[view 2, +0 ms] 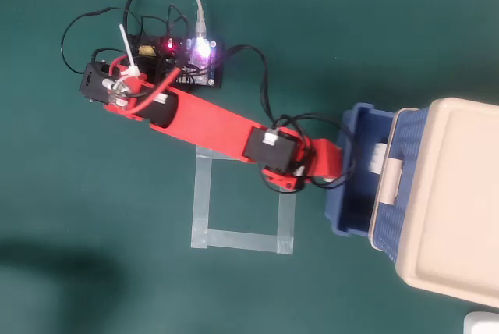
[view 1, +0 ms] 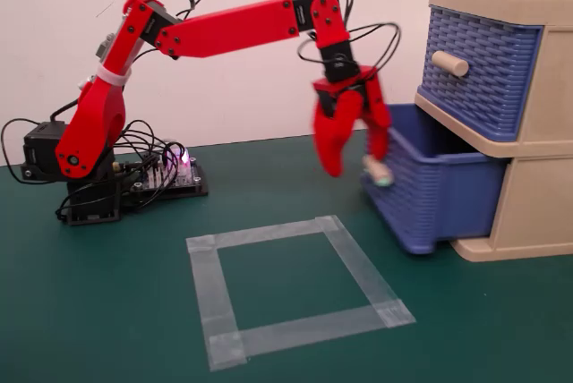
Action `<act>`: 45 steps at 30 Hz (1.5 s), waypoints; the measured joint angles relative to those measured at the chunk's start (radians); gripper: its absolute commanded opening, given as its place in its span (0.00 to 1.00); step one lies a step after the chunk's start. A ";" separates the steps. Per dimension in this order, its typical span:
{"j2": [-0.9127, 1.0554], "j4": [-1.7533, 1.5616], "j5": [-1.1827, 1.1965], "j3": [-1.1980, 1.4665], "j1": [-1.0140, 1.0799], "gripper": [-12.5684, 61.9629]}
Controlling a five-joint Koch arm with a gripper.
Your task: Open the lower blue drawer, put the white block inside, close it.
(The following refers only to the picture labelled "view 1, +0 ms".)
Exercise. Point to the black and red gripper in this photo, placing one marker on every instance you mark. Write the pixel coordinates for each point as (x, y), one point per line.
(340, 63)

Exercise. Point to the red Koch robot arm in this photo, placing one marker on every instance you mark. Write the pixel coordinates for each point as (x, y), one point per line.
(233, 29)

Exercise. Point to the beige plastic drawer cabinet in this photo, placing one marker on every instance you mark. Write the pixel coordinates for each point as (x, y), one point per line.
(541, 204)

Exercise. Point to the translucent tape strip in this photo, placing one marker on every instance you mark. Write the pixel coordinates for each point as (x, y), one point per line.
(214, 293)
(313, 327)
(268, 233)
(358, 266)

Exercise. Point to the black board mounting plate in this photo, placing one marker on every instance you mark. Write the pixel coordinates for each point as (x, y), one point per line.
(188, 195)

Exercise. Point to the motor controller circuit board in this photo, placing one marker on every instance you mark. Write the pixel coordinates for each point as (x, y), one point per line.
(172, 175)

